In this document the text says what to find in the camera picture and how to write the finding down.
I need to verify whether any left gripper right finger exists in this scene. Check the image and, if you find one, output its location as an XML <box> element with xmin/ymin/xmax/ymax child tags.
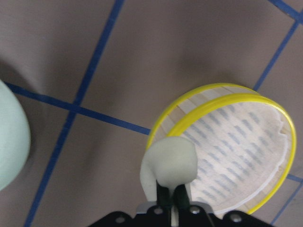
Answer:
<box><xmin>174</xmin><ymin>184</ymin><xmax>190</xmax><ymax>208</ymax></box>

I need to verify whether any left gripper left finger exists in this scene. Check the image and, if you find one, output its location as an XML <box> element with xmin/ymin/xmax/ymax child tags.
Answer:
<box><xmin>156</xmin><ymin>182</ymin><xmax>172</xmax><ymax>209</ymax></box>

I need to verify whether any white bun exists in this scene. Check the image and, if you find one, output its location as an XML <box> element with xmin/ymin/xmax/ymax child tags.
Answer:
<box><xmin>140</xmin><ymin>137</ymin><xmax>197</xmax><ymax>201</ymax></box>

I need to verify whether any lower yellow steamer layer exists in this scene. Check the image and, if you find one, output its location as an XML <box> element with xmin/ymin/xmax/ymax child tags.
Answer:
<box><xmin>147</xmin><ymin>83</ymin><xmax>296</xmax><ymax>216</ymax></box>

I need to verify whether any light green plate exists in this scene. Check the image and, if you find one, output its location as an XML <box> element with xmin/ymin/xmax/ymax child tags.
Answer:
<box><xmin>0</xmin><ymin>81</ymin><xmax>31</xmax><ymax>190</ymax></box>

